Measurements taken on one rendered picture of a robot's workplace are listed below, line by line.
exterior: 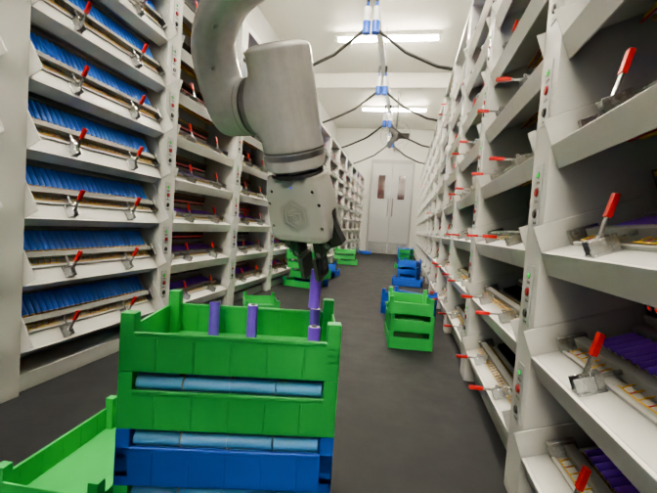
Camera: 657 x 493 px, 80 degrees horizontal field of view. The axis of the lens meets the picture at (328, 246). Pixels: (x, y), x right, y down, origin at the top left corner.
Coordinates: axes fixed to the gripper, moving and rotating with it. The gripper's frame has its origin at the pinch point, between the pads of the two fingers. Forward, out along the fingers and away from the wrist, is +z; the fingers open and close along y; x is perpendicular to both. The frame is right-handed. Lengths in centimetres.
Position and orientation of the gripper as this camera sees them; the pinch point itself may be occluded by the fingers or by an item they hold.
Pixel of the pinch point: (313, 265)
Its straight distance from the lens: 62.3
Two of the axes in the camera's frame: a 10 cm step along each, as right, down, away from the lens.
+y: 8.8, 0.8, -4.6
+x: 4.5, -4.3, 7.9
